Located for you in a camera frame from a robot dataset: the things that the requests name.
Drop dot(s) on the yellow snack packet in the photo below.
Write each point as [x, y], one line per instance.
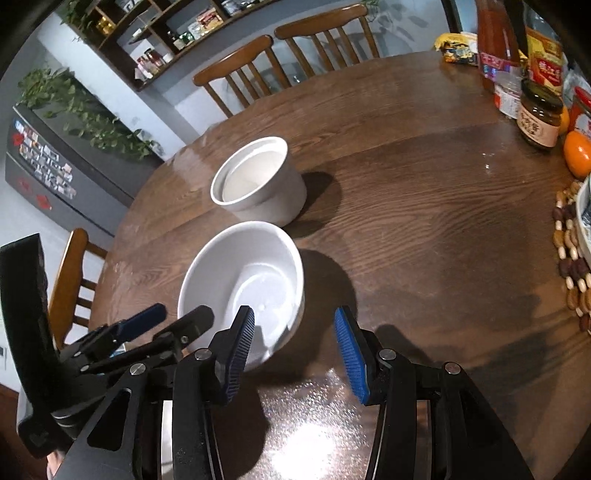
[458, 48]

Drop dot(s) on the wooden wall shelf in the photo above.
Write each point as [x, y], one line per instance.
[140, 40]

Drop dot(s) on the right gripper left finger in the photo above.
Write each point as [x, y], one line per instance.
[230, 348]

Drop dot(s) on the small white lid jar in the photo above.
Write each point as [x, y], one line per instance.
[507, 93]

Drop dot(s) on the hanging green vine plant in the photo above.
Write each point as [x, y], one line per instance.
[58, 94]

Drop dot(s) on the wooden chair back left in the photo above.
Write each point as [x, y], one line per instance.
[240, 72]

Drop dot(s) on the white straight-sided ramekin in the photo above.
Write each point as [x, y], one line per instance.
[260, 183]

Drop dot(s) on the red lid jar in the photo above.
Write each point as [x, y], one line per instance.
[580, 112]

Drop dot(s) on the orange fruit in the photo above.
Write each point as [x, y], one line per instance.
[577, 154]

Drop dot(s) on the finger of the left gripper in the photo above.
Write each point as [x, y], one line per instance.
[177, 336]
[140, 323]

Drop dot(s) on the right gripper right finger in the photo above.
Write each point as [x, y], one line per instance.
[366, 360]

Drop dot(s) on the yellow cap oil bottle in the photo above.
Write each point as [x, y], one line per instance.
[545, 52]

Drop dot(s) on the grey refrigerator with magnets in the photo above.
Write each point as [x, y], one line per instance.
[67, 179]

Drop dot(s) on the brown sauce jar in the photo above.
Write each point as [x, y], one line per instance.
[539, 115]

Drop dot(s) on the wooden bead trivet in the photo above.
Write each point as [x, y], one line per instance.
[572, 267]

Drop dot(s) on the person's hand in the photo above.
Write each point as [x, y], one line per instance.
[54, 461]

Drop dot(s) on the medium white bowl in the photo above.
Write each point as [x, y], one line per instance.
[255, 264]

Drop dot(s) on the wooden chair back right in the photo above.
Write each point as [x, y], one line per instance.
[327, 33]

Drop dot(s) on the wooden chair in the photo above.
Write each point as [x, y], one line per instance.
[70, 280]
[327, 33]
[240, 72]

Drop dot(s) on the white dish on trivet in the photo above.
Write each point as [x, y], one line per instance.
[583, 219]

